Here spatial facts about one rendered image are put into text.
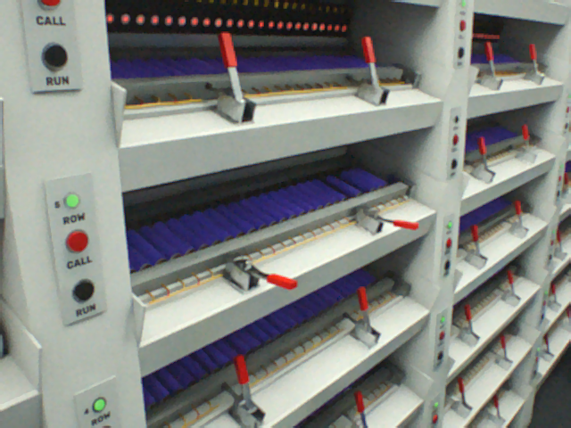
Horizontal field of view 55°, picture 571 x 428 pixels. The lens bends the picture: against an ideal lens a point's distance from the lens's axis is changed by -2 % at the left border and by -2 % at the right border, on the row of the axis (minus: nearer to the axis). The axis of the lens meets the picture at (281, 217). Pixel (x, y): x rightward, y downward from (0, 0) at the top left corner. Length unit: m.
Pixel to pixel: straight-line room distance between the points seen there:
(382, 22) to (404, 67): 0.09
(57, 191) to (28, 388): 0.16
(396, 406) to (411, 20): 0.69
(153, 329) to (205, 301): 0.07
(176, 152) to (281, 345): 0.38
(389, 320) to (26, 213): 0.68
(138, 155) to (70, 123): 0.07
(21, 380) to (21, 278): 0.09
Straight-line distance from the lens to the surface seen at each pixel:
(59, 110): 0.46
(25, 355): 0.50
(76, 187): 0.46
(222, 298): 0.61
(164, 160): 0.52
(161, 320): 0.57
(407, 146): 0.99
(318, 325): 0.87
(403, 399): 1.12
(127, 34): 0.69
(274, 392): 0.78
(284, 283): 0.59
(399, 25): 0.99
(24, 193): 0.45
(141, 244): 0.64
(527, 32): 1.64
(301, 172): 0.89
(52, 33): 0.45
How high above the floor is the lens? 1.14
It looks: 16 degrees down
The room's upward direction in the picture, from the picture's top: 1 degrees counter-clockwise
